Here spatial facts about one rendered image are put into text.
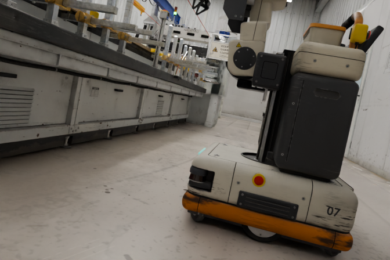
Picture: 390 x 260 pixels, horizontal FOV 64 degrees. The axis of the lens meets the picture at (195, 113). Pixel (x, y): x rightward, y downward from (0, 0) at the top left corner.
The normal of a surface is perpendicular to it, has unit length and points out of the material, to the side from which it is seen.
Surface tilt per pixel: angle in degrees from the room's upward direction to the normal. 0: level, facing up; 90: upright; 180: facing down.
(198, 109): 90
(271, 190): 90
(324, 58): 90
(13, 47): 90
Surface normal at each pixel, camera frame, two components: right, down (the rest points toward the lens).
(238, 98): -0.18, 0.02
